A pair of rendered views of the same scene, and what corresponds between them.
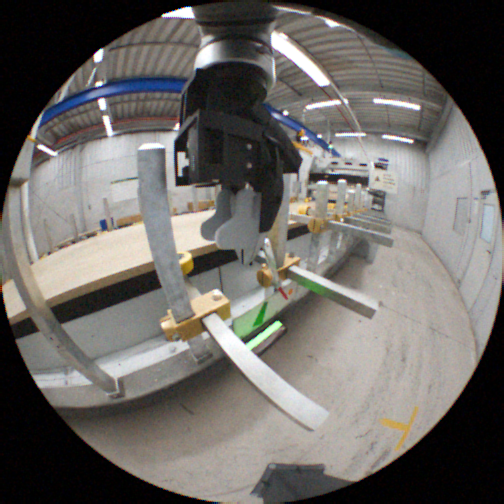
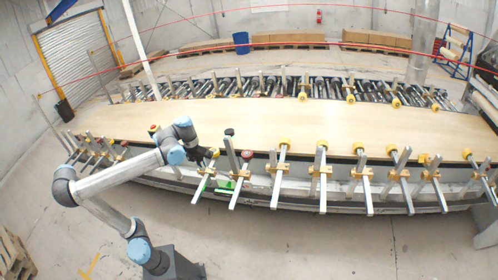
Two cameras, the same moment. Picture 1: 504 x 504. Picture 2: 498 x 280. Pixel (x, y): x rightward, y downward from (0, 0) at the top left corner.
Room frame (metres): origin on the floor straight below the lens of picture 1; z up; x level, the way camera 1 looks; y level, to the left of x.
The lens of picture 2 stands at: (0.03, -0.87, 1.85)
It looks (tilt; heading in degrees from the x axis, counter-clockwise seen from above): 40 degrees down; 62
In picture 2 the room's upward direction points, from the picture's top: 10 degrees counter-clockwise
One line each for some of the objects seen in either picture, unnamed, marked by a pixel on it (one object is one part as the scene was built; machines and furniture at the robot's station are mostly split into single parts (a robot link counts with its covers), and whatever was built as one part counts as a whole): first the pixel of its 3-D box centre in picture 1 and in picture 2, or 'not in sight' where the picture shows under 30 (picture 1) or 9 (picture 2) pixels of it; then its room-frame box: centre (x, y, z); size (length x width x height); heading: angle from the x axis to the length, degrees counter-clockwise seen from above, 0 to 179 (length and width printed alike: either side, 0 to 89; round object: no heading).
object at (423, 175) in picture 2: not in sight; (429, 175); (1.17, -1.02, 0.95); 0.13 x 0.06 x 0.05; 131
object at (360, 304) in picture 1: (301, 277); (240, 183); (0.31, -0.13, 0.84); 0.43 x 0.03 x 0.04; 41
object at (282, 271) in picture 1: (278, 269); (240, 174); (0.35, -0.08, 0.85); 0.13 x 0.06 x 0.05; 131
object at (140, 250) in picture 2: not in sight; (142, 253); (-0.45, -0.18, 0.79); 0.17 x 0.15 x 0.18; 93
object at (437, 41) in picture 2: not in sight; (435, 48); (9.01, 0.03, 0.41); 0.76 x 0.48 x 0.81; 138
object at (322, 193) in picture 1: (315, 245); (274, 176); (0.50, -0.25, 0.86); 0.03 x 0.03 x 0.48; 41
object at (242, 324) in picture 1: (271, 307); (234, 185); (0.30, -0.05, 0.75); 0.26 x 0.01 x 0.10; 131
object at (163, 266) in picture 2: not in sight; (154, 260); (-0.45, -0.19, 0.65); 0.19 x 0.19 x 0.10
